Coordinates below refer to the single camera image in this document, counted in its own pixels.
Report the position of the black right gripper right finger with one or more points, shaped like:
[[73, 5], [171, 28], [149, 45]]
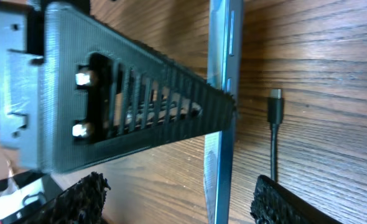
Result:
[[275, 204]]

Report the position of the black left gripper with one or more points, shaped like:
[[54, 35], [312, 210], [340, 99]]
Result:
[[21, 70]]

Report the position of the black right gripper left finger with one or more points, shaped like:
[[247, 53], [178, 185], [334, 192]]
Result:
[[82, 203]]

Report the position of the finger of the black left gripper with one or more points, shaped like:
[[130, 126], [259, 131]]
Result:
[[104, 95]]

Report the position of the black Galaxy smartphone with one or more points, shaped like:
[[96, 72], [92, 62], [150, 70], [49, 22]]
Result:
[[224, 55]]

